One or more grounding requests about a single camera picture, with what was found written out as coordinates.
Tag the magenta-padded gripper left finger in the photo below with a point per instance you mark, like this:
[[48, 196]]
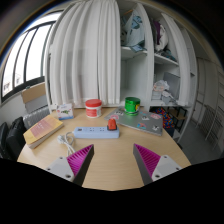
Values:
[[60, 166]]

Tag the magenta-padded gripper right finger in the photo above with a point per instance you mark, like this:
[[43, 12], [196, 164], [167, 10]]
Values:
[[165, 165]]

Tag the yellow book with pink cover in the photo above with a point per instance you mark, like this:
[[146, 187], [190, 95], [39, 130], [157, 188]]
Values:
[[42, 129]]

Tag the colourful patterned bag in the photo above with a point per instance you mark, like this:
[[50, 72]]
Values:
[[166, 119]]

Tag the light blue power strip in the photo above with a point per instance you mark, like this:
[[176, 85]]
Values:
[[93, 133]]

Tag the silver laptop with stickers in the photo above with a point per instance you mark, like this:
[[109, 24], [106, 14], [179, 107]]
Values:
[[140, 121]]

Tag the small wooden stool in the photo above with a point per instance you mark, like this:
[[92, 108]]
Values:
[[180, 115]]

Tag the small white printed box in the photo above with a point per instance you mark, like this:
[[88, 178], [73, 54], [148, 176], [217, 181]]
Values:
[[64, 111]]

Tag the black bag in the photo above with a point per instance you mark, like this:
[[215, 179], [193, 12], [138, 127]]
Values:
[[11, 140]]

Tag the grey ribbed suitcase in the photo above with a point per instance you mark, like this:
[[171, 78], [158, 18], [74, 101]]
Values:
[[35, 117]]

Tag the white metal rack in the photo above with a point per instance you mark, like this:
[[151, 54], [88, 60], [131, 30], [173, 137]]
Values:
[[211, 125]]

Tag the white jar with red lid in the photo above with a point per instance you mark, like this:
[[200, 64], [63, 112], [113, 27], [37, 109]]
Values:
[[93, 109]]

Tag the green metal can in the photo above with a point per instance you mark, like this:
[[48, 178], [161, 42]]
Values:
[[132, 106]]

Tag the brown cardboard box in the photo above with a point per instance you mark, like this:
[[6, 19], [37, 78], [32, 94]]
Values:
[[33, 95]]

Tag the white shelf unit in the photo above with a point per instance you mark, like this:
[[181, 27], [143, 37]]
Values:
[[136, 73]]

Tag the white curtain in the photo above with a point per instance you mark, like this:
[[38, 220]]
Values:
[[85, 56]]

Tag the dark-framed window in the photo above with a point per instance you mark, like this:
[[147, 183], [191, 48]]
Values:
[[31, 53]]

